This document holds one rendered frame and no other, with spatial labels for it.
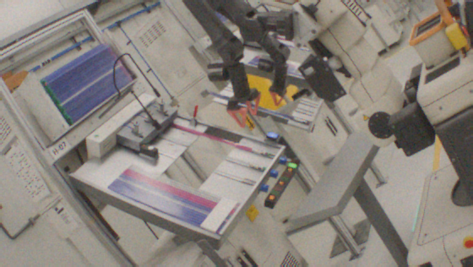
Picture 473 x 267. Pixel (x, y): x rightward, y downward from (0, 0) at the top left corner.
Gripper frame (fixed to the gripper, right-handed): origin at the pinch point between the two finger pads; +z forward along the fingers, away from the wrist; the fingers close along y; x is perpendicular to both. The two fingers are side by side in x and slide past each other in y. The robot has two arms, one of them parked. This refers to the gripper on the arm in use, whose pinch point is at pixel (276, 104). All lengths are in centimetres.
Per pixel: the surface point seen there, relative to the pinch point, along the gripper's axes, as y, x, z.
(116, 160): 48, -53, 20
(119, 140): 38, -58, 17
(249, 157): 15.6, -4.5, 20.3
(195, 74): -75, -78, 36
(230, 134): 2.3, -19.7, 20.8
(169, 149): 29, -37, 20
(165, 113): 12, -49, 13
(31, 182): 70, -93, 35
